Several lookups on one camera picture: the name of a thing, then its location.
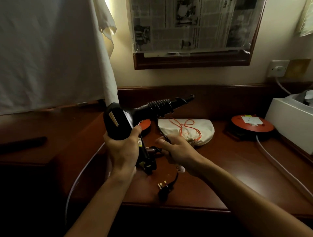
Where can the person's right forearm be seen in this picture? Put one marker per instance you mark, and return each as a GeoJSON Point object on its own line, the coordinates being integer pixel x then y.
{"type": "Point", "coordinates": [244, 197]}

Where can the small orange round disc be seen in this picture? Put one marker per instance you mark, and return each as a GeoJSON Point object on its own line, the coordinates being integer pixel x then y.
{"type": "Point", "coordinates": [146, 124]}

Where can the wooden mirror frame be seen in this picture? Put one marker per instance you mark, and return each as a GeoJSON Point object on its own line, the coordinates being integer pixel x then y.
{"type": "Point", "coordinates": [195, 62]}

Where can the grey appliance on box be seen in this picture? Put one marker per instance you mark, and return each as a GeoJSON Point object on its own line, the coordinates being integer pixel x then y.
{"type": "Point", "coordinates": [305, 96]}

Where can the white wall socket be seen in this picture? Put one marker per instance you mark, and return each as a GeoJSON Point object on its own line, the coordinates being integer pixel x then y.
{"type": "Point", "coordinates": [277, 68]}

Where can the person's left hand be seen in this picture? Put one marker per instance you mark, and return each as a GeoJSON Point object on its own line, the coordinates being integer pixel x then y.
{"type": "Point", "coordinates": [121, 156]}

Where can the large white hanging cloth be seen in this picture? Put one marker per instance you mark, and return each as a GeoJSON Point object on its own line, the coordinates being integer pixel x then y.
{"type": "Point", "coordinates": [49, 48]}

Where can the person's right thumb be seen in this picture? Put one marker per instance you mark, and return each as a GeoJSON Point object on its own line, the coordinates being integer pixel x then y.
{"type": "Point", "coordinates": [164, 140]}

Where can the person's left forearm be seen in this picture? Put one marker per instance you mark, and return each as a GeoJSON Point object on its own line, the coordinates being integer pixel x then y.
{"type": "Point", "coordinates": [102, 207]}

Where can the newspaper sheet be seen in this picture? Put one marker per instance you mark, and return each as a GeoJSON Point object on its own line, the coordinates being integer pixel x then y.
{"type": "Point", "coordinates": [190, 24]}

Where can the white box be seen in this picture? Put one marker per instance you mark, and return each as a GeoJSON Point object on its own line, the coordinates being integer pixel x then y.
{"type": "Point", "coordinates": [289, 122]}

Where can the person's left thumb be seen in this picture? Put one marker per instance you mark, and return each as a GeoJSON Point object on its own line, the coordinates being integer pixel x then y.
{"type": "Point", "coordinates": [135, 133]}

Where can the black hair dryer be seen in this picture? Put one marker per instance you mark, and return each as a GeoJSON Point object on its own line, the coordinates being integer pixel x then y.
{"type": "Point", "coordinates": [117, 122]}

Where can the person's right hand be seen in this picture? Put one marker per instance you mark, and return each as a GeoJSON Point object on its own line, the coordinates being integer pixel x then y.
{"type": "Point", "coordinates": [183, 152]}

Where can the yellow wall plate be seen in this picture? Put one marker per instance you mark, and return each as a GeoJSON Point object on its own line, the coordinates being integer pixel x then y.
{"type": "Point", "coordinates": [297, 68]}

